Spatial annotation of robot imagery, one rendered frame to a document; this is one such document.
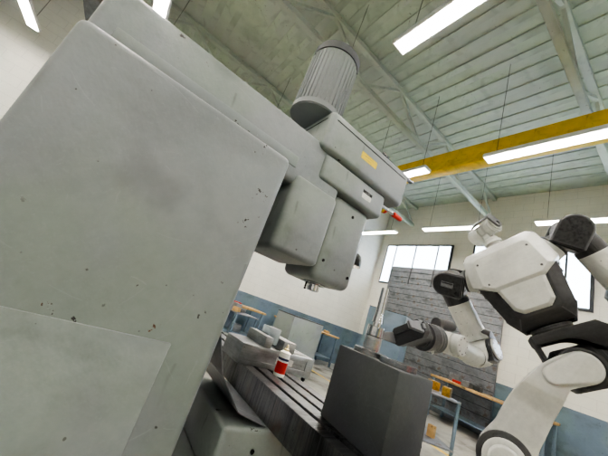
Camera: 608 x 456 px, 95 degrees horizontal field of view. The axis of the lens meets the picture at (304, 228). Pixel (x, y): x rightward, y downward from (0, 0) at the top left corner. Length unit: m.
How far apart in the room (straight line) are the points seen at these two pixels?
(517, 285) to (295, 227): 0.77
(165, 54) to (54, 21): 7.86
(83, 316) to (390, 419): 0.63
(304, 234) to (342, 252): 0.19
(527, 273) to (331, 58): 1.03
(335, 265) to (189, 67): 0.74
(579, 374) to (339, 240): 0.78
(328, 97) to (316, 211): 0.44
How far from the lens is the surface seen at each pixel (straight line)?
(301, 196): 0.91
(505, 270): 1.20
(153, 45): 0.90
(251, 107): 0.91
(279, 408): 0.90
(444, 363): 9.07
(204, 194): 0.66
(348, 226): 1.05
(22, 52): 8.38
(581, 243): 1.28
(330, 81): 1.18
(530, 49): 6.41
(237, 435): 0.88
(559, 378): 1.17
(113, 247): 0.63
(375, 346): 0.85
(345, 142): 1.07
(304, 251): 0.90
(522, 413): 1.20
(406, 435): 0.78
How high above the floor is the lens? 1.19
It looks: 16 degrees up
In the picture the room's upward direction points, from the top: 20 degrees clockwise
